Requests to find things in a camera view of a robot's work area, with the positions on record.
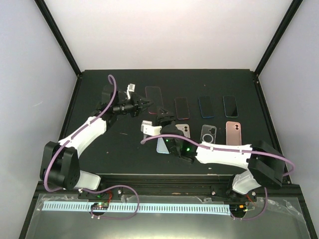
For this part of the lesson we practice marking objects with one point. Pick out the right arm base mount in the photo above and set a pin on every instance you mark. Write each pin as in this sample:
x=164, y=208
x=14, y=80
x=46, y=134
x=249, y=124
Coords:
x=224, y=193

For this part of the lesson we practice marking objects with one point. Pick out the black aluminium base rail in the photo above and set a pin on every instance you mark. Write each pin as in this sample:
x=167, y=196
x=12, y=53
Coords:
x=160, y=185

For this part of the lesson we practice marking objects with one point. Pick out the black frame post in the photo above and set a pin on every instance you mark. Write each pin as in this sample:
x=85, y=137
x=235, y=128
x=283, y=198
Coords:
x=48, y=17
x=281, y=29

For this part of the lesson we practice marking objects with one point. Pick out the phone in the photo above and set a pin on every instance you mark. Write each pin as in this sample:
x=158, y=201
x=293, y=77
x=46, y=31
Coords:
x=184, y=128
x=161, y=146
x=208, y=133

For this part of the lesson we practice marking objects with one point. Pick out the right controller board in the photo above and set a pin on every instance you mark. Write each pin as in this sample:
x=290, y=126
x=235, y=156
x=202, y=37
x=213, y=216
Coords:
x=238, y=208

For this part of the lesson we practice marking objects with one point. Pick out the magenta smartphone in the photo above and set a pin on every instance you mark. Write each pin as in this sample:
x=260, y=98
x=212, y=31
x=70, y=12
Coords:
x=182, y=109

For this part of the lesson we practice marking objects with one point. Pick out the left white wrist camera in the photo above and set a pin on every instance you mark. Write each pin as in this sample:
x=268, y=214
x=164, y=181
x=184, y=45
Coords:
x=130, y=90

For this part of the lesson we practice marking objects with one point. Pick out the controller board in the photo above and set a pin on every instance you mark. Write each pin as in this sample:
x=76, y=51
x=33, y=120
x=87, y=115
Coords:
x=100, y=206
x=238, y=208

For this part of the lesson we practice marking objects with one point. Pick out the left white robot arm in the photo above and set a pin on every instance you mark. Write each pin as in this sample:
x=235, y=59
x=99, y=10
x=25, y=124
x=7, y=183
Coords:
x=60, y=167

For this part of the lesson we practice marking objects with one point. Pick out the pink phone case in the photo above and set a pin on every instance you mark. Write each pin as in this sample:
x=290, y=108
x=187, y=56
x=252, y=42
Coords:
x=233, y=133

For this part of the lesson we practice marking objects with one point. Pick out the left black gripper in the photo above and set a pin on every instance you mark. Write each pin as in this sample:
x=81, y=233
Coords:
x=136, y=106

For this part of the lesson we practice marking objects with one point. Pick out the right black frame post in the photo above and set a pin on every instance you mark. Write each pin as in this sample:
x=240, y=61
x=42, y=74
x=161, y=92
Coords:
x=281, y=29

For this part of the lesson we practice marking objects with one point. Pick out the light blue slotted cable duct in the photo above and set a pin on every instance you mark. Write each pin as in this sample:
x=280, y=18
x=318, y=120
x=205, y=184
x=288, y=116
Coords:
x=156, y=208

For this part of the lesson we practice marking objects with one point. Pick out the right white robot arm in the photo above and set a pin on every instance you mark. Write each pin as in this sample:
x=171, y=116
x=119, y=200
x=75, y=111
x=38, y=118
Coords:
x=262, y=165

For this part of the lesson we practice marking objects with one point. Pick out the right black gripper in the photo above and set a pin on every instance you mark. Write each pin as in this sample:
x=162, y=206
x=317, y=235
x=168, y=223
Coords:
x=166, y=118

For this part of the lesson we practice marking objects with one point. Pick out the left controller board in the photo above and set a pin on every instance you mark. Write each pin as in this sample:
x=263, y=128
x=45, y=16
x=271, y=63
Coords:
x=100, y=206

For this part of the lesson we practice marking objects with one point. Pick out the left black frame post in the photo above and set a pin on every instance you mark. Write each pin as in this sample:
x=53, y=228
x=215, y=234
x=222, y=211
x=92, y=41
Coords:
x=48, y=17

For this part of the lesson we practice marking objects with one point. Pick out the blue smartphone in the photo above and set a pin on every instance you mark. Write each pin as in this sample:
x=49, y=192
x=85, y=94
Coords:
x=206, y=107

